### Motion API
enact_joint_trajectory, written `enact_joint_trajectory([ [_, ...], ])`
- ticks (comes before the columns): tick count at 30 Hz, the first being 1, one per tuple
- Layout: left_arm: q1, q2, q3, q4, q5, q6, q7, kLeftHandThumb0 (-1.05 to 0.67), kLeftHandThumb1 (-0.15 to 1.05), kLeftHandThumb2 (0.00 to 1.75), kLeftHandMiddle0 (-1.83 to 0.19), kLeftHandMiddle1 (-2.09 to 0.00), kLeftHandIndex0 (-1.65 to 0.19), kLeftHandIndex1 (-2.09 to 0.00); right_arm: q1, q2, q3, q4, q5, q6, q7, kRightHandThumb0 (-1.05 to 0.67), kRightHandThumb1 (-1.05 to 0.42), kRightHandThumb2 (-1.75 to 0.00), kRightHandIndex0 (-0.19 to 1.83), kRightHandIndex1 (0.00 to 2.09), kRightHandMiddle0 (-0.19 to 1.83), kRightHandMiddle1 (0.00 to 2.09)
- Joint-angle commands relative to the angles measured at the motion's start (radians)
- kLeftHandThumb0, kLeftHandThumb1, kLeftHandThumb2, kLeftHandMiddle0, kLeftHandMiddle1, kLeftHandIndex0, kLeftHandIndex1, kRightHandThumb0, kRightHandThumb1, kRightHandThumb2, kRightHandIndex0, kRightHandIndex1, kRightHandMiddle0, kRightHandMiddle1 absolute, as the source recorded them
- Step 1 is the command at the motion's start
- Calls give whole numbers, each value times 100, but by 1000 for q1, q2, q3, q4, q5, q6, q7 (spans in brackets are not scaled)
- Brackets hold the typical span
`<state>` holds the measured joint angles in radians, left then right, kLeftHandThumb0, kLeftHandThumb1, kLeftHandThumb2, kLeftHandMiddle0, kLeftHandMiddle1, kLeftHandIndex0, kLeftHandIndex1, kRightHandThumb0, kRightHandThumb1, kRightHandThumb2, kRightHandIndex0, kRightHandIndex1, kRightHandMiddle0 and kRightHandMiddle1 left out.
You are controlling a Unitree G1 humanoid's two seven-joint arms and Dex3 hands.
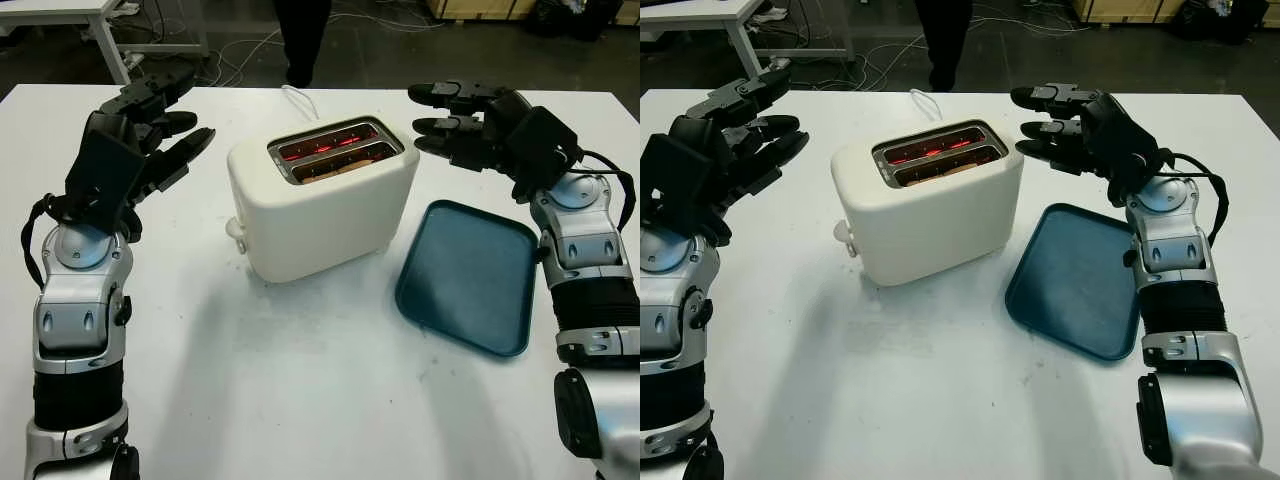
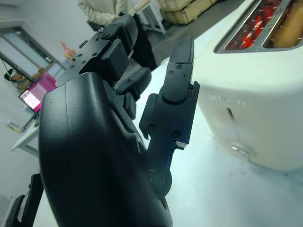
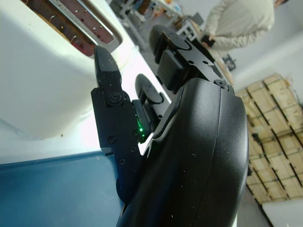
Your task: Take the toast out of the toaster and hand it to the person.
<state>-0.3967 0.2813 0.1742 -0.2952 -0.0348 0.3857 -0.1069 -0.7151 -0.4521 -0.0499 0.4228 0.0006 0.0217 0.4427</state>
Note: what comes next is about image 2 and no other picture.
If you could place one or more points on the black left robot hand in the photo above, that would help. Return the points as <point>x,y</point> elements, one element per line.
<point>94,153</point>

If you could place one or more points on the white two-slot toaster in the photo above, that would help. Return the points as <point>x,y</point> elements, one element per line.
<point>255,99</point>

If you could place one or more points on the browned toast slice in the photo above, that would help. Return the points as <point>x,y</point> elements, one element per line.
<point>288,30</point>

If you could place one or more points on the person in beige sweater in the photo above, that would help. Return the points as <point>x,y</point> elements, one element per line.
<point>101,11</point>

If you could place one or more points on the white laptop desk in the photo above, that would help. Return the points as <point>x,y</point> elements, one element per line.
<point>26,137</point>

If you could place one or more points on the laptop with pink screen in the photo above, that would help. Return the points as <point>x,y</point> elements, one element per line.
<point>40,92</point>

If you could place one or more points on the wooden crate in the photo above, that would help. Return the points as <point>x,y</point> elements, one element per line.
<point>184,10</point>

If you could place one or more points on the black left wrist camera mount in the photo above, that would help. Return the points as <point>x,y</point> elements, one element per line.
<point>35,194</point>

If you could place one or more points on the white metal table frame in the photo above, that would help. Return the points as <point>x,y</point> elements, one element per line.
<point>154,14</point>

